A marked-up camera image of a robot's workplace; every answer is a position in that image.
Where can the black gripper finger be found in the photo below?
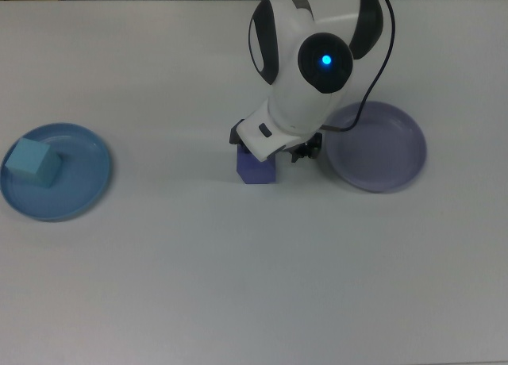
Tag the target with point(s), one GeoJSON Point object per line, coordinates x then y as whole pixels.
{"type": "Point", "coordinates": [238, 137]}
{"type": "Point", "coordinates": [311, 148]}

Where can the purple foam cube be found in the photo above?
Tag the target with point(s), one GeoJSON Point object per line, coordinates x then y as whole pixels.
{"type": "Point", "coordinates": [258, 174]}

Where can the cyan foam cube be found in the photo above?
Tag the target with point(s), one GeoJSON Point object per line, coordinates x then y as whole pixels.
{"type": "Point", "coordinates": [33, 162]}

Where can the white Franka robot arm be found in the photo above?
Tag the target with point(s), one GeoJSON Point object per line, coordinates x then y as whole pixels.
{"type": "Point", "coordinates": [293, 87]}

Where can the lavender round plate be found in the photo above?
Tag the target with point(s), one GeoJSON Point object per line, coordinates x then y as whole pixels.
{"type": "Point", "coordinates": [381, 154]}

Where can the blue round plate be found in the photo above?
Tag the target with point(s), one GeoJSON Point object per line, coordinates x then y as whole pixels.
{"type": "Point", "coordinates": [71, 194]}

